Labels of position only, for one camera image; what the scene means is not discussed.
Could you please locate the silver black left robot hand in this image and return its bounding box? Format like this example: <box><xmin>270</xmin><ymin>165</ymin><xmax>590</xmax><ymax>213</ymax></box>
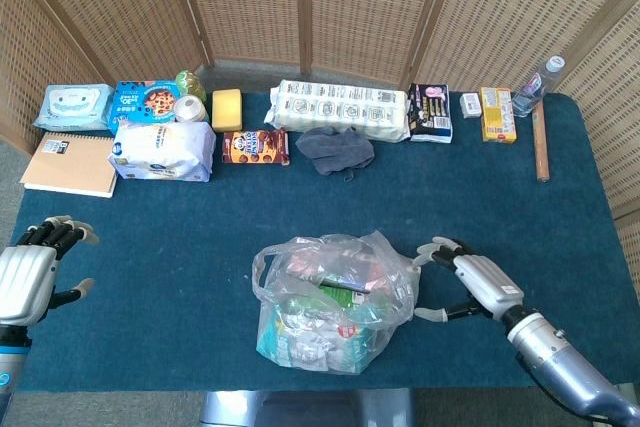
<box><xmin>0</xmin><ymin>215</ymin><xmax>100</xmax><ymax>327</ymax></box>

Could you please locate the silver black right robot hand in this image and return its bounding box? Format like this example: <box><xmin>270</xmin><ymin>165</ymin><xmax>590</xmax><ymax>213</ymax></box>
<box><xmin>412</xmin><ymin>236</ymin><xmax>525</xmax><ymax>323</ymax></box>

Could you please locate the clear plastic shopping bag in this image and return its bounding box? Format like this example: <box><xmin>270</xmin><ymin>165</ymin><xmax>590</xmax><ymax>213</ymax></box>
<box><xmin>251</xmin><ymin>230</ymin><xmax>422</xmax><ymax>376</ymax></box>

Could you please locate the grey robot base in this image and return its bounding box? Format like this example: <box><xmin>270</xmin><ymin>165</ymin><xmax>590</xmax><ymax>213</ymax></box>
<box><xmin>198</xmin><ymin>388</ymin><xmax>416</xmax><ymax>427</ymax></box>

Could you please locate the multicolour box in bag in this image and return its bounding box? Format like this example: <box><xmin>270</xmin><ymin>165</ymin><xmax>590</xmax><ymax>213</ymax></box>
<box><xmin>319</xmin><ymin>281</ymin><xmax>372</xmax><ymax>299</ymax></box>

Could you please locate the teal snack package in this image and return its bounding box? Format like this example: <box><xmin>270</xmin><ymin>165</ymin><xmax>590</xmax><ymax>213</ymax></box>
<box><xmin>257</xmin><ymin>311</ymin><xmax>381</xmax><ymax>374</ymax></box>

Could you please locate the brown spiral notebook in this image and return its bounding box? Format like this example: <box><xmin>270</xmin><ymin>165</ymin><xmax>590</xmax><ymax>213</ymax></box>
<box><xmin>19</xmin><ymin>131</ymin><xmax>119</xmax><ymax>199</ymax></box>

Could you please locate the wooden stick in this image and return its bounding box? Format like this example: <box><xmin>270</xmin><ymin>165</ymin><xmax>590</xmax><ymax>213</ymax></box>
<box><xmin>531</xmin><ymin>99</ymin><xmax>551</xmax><ymax>183</ymax></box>

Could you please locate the blue carpet table cover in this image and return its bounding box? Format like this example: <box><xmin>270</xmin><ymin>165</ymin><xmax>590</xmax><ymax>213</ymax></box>
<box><xmin>9</xmin><ymin>91</ymin><xmax>635</xmax><ymax>393</ymax></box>

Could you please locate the yellow box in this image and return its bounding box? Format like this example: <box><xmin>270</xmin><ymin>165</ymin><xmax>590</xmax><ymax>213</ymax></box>
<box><xmin>480</xmin><ymin>86</ymin><xmax>518</xmax><ymax>145</ymax></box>

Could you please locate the light blue wet wipes pack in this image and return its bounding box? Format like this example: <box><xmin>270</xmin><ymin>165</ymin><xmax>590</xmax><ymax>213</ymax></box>
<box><xmin>32</xmin><ymin>83</ymin><xmax>115</xmax><ymax>131</ymax></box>

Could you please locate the dark battery package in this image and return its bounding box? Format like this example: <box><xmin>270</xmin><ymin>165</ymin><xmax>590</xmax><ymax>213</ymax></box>
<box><xmin>407</xmin><ymin>82</ymin><xmax>454</xmax><ymax>144</ymax></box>

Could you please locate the small white box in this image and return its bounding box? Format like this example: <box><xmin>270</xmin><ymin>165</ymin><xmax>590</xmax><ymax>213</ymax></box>
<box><xmin>459</xmin><ymin>92</ymin><xmax>482</xmax><ymax>120</ymax></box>

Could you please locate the white lavender tissue pack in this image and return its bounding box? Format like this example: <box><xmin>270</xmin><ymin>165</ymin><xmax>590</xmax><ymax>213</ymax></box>
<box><xmin>107</xmin><ymin>120</ymin><xmax>217</xmax><ymax>183</ymax></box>

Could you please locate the clear water bottle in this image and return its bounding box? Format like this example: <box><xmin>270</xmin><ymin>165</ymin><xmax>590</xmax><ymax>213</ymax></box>
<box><xmin>510</xmin><ymin>55</ymin><xmax>567</xmax><ymax>119</ymax></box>

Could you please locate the grey cloth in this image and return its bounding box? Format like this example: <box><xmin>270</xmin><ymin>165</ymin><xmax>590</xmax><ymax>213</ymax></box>
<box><xmin>295</xmin><ymin>126</ymin><xmax>376</xmax><ymax>183</ymax></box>

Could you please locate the blue cookie package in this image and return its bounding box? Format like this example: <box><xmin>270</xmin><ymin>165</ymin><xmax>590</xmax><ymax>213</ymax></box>
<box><xmin>107</xmin><ymin>79</ymin><xmax>179</xmax><ymax>134</ymax></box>

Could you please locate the long white paper roll pack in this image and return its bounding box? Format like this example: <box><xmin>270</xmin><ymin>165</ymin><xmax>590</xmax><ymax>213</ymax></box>
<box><xmin>263</xmin><ymin>79</ymin><xmax>411</xmax><ymax>144</ymax></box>

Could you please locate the yellow sponge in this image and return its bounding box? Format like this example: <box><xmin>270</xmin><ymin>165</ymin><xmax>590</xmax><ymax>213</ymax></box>
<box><xmin>211</xmin><ymin>88</ymin><xmax>245</xmax><ymax>133</ymax></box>

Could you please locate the brown chocolate cookie box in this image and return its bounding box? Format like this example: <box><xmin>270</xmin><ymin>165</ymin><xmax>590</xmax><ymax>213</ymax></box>
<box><xmin>221</xmin><ymin>129</ymin><xmax>291</xmax><ymax>167</ymax></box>

